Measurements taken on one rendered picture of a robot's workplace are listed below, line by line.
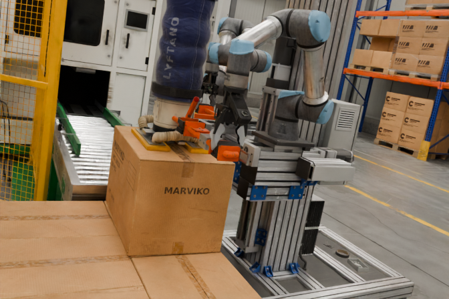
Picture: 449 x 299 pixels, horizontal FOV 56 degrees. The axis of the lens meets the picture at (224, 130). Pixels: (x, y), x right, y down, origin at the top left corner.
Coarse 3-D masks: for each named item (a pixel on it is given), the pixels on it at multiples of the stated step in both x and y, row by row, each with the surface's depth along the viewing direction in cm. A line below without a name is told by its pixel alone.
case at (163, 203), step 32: (128, 128) 209; (128, 160) 177; (160, 160) 162; (192, 160) 169; (128, 192) 172; (160, 192) 165; (192, 192) 170; (224, 192) 176; (128, 224) 168; (160, 224) 168; (192, 224) 173; (224, 224) 180
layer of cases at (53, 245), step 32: (0, 224) 174; (32, 224) 178; (64, 224) 183; (96, 224) 189; (0, 256) 150; (32, 256) 154; (64, 256) 158; (96, 256) 162; (128, 256) 166; (160, 256) 170; (192, 256) 175; (224, 256) 179; (0, 288) 132; (32, 288) 135; (64, 288) 138; (96, 288) 141; (128, 288) 144; (160, 288) 148; (192, 288) 151; (224, 288) 155
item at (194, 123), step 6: (180, 120) 167; (186, 120) 172; (192, 120) 173; (180, 126) 168; (186, 126) 164; (192, 126) 165; (198, 126) 166; (204, 126) 168; (180, 132) 165; (186, 132) 164
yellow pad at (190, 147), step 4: (188, 144) 188; (192, 144) 187; (188, 148) 183; (192, 148) 182; (196, 148) 183; (200, 148) 184; (192, 152) 181; (196, 152) 182; (200, 152) 182; (204, 152) 183
